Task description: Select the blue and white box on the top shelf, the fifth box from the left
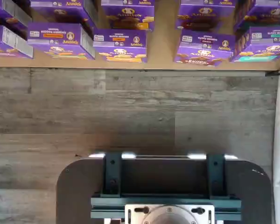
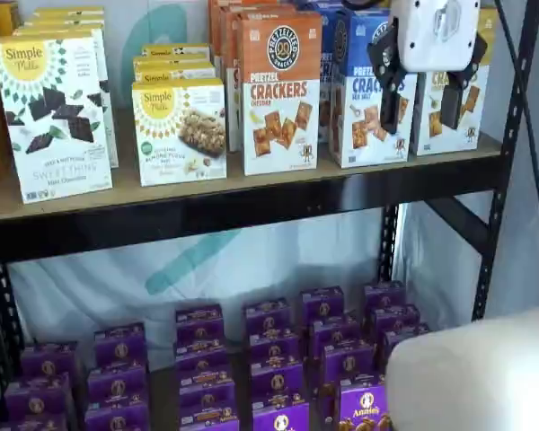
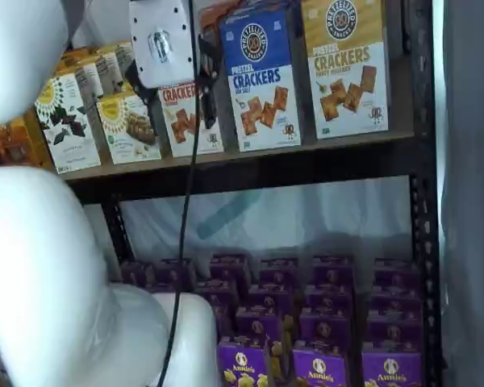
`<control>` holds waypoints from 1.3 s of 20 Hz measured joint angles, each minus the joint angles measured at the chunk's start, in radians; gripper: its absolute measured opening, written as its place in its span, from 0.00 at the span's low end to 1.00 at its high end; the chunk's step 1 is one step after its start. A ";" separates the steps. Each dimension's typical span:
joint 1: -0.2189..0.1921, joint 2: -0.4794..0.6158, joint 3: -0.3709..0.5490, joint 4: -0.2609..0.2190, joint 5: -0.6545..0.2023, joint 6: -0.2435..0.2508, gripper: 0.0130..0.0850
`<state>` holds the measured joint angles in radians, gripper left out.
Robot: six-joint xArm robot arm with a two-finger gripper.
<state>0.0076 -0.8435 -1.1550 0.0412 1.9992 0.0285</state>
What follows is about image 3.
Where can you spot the gold pretzel crackers box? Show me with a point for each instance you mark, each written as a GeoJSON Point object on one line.
{"type": "Point", "coordinates": [347, 80]}

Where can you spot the orange pretzel crackers box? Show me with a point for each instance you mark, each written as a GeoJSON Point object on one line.
{"type": "Point", "coordinates": [209, 16]}
{"type": "Point", "coordinates": [181, 121]}

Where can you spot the orange snack carton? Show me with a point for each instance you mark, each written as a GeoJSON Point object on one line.
{"type": "Point", "coordinates": [16, 141]}

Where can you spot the Simple Mills almond bar box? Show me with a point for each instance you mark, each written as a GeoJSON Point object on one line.
{"type": "Point", "coordinates": [125, 133]}
{"type": "Point", "coordinates": [123, 89]}

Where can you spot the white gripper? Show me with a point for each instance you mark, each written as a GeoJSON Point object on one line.
{"type": "Point", "coordinates": [161, 24]}

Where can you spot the blue pretzel crackers box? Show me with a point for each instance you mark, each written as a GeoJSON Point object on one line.
{"type": "Point", "coordinates": [266, 6]}
{"type": "Point", "coordinates": [262, 88]}

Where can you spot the purple Annie's snack box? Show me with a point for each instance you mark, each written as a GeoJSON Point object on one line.
{"type": "Point", "coordinates": [328, 298]}
{"type": "Point", "coordinates": [137, 274]}
{"type": "Point", "coordinates": [397, 296]}
{"type": "Point", "coordinates": [278, 268]}
{"type": "Point", "coordinates": [242, 364]}
{"type": "Point", "coordinates": [230, 266]}
{"type": "Point", "coordinates": [391, 369]}
{"type": "Point", "coordinates": [270, 296]}
{"type": "Point", "coordinates": [258, 322]}
{"type": "Point", "coordinates": [397, 268]}
{"type": "Point", "coordinates": [324, 328]}
{"type": "Point", "coordinates": [332, 268]}
{"type": "Point", "coordinates": [215, 292]}
{"type": "Point", "coordinates": [173, 274]}
{"type": "Point", "coordinates": [320, 369]}
{"type": "Point", "coordinates": [393, 332]}
{"type": "Point", "coordinates": [226, 318]}

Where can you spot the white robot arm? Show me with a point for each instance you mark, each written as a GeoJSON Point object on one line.
{"type": "Point", "coordinates": [44, 262]}

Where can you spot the black metal shelf rack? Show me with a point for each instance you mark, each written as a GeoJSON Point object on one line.
{"type": "Point", "coordinates": [425, 242]}

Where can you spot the Simple Mills sweet thins box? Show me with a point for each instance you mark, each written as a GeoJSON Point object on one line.
{"type": "Point", "coordinates": [86, 78]}
{"type": "Point", "coordinates": [123, 56]}
{"type": "Point", "coordinates": [68, 129]}
{"type": "Point", "coordinates": [105, 68]}

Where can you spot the grey fabric curtain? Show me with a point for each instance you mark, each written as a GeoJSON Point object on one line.
{"type": "Point", "coordinates": [472, 201]}

